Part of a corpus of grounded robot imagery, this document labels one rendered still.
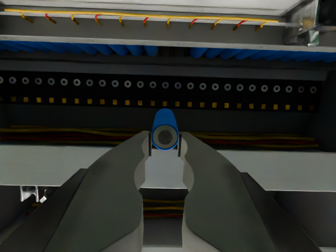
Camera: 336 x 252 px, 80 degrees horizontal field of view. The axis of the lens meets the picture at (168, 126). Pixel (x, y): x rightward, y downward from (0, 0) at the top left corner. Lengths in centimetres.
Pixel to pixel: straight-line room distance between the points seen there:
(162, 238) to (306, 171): 28
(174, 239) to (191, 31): 36
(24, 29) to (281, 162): 29
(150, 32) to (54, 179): 18
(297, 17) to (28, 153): 28
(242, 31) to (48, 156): 23
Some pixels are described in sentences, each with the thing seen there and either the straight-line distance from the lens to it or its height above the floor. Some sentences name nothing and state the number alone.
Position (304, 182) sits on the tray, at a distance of 28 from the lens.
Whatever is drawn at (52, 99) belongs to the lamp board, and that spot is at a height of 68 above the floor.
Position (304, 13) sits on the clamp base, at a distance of 20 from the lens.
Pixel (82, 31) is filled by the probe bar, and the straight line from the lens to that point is 22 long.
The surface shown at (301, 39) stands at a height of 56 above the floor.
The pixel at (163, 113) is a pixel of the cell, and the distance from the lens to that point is 16.
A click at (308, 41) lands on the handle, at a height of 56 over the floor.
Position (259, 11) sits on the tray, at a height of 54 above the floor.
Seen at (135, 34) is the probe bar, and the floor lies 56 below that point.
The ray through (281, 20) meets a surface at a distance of 23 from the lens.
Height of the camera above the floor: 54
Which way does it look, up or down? 30 degrees up
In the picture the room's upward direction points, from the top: 178 degrees counter-clockwise
